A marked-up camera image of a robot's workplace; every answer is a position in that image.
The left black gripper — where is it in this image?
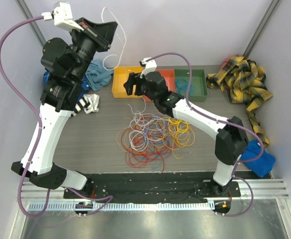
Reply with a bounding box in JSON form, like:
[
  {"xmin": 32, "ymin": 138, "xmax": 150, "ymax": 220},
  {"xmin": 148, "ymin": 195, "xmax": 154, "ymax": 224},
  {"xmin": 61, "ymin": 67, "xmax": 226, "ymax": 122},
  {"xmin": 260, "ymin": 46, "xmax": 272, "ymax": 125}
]
[{"xmin": 70, "ymin": 18, "xmax": 118, "ymax": 83}]

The white cable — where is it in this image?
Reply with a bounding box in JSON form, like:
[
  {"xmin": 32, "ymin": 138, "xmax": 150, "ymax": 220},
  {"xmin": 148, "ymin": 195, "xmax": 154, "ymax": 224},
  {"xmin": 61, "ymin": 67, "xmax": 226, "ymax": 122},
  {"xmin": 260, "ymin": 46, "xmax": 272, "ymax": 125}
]
[
  {"xmin": 127, "ymin": 97, "xmax": 166, "ymax": 151},
  {"xmin": 101, "ymin": 6, "xmax": 127, "ymax": 71}
]

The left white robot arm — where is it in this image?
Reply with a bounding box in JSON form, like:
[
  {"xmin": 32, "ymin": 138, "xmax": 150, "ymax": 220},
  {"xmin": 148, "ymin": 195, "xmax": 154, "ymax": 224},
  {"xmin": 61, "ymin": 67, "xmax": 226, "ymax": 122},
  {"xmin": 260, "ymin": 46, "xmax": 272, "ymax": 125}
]
[{"xmin": 11, "ymin": 17, "xmax": 118, "ymax": 199}]

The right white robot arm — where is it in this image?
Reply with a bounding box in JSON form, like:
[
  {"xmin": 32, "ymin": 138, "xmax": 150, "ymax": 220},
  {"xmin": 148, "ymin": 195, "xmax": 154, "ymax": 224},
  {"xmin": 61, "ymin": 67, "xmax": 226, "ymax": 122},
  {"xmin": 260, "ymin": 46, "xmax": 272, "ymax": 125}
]
[{"xmin": 124, "ymin": 71, "xmax": 248, "ymax": 197}]

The yellow plastic bin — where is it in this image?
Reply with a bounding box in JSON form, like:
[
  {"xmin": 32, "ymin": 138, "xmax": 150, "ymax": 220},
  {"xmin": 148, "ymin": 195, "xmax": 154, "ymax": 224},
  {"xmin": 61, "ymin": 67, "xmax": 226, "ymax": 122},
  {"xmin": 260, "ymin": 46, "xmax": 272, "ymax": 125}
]
[{"xmin": 112, "ymin": 66, "xmax": 142, "ymax": 99}]

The orange plastic bin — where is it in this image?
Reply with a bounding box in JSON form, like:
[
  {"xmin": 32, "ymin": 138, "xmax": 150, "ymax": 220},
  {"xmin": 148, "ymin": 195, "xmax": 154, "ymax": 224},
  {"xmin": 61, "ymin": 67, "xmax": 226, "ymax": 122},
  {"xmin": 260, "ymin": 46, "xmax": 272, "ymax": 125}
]
[{"xmin": 143, "ymin": 69, "xmax": 175, "ymax": 102}]

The light blue cloth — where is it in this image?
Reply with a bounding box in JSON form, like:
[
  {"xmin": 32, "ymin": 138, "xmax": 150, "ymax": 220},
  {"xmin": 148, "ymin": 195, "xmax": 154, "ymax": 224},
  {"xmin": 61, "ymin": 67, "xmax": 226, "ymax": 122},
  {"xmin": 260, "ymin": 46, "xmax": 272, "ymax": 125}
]
[{"xmin": 82, "ymin": 60, "xmax": 114, "ymax": 92}]

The blue plaid shirt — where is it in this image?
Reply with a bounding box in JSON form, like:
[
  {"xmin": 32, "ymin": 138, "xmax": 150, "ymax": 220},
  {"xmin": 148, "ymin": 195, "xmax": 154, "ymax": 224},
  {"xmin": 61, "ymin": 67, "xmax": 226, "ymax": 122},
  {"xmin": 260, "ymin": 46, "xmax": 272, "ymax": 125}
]
[{"xmin": 42, "ymin": 71, "xmax": 91, "ymax": 91}]

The black white striped cloth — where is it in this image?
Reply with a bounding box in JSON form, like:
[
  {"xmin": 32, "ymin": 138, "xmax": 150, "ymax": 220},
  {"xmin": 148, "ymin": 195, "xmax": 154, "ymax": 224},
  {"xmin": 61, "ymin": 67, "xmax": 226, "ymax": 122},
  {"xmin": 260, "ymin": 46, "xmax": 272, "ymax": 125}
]
[{"xmin": 71, "ymin": 94, "xmax": 100, "ymax": 117}]

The green plastic bin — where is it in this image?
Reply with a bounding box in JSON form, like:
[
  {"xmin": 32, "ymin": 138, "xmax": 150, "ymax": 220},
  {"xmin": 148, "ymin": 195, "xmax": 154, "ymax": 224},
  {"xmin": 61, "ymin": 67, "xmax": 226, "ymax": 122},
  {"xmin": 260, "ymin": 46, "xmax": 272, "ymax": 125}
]
[{"xmin": 174, "ymin": 69, "xmax": 208, "ymax": 102}]

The pink cloth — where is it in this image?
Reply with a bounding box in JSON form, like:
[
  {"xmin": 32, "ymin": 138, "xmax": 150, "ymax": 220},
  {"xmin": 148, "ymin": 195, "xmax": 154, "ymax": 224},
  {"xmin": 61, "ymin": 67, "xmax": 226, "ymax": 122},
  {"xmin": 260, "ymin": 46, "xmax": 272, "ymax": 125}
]
[{"xmin": 220, "ymin": 54, "xmax": 240, "ymax": 72}]

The yellow plaid shirt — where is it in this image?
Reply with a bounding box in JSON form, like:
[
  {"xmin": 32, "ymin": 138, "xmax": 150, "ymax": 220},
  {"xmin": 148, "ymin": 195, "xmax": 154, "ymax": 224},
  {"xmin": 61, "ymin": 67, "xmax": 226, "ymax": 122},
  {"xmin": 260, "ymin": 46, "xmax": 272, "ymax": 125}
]
[{"xmin": 206, "ymin": 56, "xmax": 273, "ymax": 147}]

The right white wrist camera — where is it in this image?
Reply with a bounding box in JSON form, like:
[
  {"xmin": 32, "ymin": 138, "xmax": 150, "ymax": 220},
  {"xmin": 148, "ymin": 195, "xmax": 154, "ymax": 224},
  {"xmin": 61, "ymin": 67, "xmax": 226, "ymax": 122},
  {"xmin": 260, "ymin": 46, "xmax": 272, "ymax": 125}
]
[{"xmin": 140, "ymin": 57, "xmax": 157, "ymax": 78}]

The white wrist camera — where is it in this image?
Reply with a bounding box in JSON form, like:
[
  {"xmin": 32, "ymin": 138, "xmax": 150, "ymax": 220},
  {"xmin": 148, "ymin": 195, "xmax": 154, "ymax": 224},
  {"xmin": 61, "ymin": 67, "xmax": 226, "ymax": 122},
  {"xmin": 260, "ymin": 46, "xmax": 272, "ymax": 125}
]
[
  {"xmin": 41, "ymin": 1, "xmax": 84, "ymax": 32},
  {"xmin": 140, "ymin": 57, "xmax": 157, "ymax": 78}
]

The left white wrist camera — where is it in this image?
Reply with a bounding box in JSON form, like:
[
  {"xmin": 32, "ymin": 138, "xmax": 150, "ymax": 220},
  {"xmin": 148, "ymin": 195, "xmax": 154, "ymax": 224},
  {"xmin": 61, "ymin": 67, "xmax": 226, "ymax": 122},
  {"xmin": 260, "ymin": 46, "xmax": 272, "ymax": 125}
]
[{"xmin": 41, "ymin": 1, "xmax": 84, "ymax": 32}]

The teal cable in bin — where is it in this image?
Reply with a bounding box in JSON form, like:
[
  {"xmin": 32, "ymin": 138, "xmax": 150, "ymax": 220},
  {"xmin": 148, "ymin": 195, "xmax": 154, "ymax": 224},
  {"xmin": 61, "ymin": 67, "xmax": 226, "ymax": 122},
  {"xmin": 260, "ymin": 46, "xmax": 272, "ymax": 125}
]
[{"xmin": 175, "ymin": 77, "xmax": 195, "ymax": 96}]

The red cable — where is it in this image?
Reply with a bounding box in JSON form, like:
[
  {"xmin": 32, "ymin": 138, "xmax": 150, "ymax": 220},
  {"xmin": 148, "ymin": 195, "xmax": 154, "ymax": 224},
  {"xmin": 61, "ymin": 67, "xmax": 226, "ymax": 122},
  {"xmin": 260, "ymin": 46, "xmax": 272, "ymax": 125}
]
[{"xmin": 117, "ymin": 114, "xmax": 178, "ymax": 173}]

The yellow cable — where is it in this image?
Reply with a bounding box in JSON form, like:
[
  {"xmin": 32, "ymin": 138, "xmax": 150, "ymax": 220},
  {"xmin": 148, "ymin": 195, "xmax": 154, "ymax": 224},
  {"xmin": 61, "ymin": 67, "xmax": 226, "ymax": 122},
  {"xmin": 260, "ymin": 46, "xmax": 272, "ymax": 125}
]
[{"xmin": 161, "ymin": 117, "xmax": 195, "ymax": 160}]

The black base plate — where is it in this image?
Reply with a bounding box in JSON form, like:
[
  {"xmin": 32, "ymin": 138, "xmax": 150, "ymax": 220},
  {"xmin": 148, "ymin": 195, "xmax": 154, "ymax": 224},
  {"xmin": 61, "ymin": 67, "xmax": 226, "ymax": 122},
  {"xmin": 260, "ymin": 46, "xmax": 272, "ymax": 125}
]
[{"xmin": 63, "ymin": 170, "xmax": 241, "ymax": 203}]

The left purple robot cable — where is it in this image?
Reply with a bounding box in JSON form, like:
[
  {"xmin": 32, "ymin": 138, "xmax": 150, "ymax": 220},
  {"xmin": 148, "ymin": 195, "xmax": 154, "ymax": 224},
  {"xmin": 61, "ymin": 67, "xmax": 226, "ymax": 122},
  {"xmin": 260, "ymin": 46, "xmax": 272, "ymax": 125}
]
[{"xmin": 0, "ymin": 15, "xmax": 114, "ymax": 219}]

